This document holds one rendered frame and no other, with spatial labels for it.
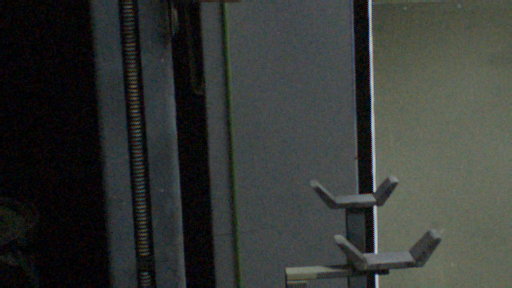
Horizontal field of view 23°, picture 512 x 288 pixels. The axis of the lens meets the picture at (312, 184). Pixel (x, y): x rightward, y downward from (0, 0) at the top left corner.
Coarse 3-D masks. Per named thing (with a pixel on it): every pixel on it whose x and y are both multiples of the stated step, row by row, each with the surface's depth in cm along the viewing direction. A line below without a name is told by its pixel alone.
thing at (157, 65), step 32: (96, 0) 95; (128, 0) 96; (160, 0) 96; (96, 32) 96; (128, 32) 96; (160, 32) 96; (96, 64) 96; (128, 64) 97; (160, 64) 97; (96, 96) 97; (128, 96) 97; (160, 96) 97; (128, 128) 99; (160, 128) 98; (128, 160) 98; (160, 160) 98; (128, 192) 98; (160, 192) 99; (128, 224) 99; (160, 224) 99; (128, 256) 100; (160, 256) 100
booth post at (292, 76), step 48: (288, 0) 146; (336, 0) 147; (240, 48) 147; (288, 48) 147; (336, 48) 148; (240, 96) 148; (288, 96) 149; (336, 96) 149; (240, 144) 149; (288, 144) 150; (336, 144) 150; (240, 192) 150; (288, 192) 151; (336, 192) 152; (240, 240) 152; (288, 240) 152
